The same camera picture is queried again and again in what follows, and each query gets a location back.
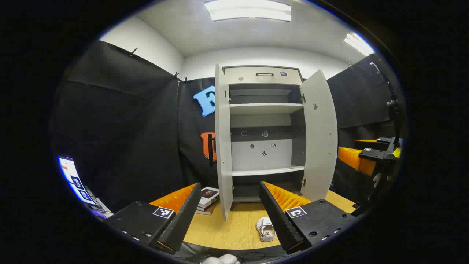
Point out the grey shoe cabinet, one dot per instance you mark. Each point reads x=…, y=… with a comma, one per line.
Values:
x=262, y=108

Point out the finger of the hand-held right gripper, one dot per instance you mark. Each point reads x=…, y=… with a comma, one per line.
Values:
x=353, y=157
x=384, y=140

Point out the ceiling light panel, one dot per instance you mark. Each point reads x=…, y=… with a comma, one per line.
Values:
x=249, y=10
x=359, y=44

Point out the white shoe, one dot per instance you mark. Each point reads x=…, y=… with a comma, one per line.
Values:
x=265, y=230

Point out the brown book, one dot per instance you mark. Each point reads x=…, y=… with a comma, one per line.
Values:
x=206, y=213

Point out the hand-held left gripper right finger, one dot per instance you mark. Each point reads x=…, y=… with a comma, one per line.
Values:
x=278, y=220

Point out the grey book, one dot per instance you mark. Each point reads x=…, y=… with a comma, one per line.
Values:
x=205, y=209

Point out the white book with dark picture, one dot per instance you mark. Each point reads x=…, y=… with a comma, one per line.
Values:
x=209, y=194

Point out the black backdrop cloth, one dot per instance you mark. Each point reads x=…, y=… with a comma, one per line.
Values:
x=128, y=128

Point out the grey shoe cabinet door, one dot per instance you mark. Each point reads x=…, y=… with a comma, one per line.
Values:
x=318, y=146
x=223, y=146

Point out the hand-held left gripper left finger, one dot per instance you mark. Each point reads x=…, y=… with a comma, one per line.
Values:
x=183, y=220

